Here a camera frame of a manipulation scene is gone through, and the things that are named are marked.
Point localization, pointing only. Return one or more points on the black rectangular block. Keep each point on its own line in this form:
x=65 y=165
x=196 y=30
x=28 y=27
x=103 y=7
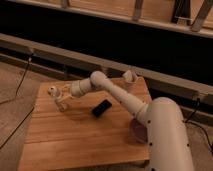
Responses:
x=101 y=108

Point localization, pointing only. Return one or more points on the white cup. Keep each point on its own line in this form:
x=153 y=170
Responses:
x=130 y=76

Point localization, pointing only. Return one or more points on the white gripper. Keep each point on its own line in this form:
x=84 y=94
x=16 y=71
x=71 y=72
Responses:
x=74 y=90

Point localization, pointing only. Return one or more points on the dark red bowl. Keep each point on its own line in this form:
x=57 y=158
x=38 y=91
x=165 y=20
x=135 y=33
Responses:
x=138 y=131

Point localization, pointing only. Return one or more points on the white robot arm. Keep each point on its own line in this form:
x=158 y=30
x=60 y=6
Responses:
x=168 y=142

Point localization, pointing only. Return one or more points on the grey metal rail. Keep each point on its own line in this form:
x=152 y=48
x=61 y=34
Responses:
x=162 y=82

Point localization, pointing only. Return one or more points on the wooden board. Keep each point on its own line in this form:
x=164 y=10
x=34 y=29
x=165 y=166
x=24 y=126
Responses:
x=75 y=138

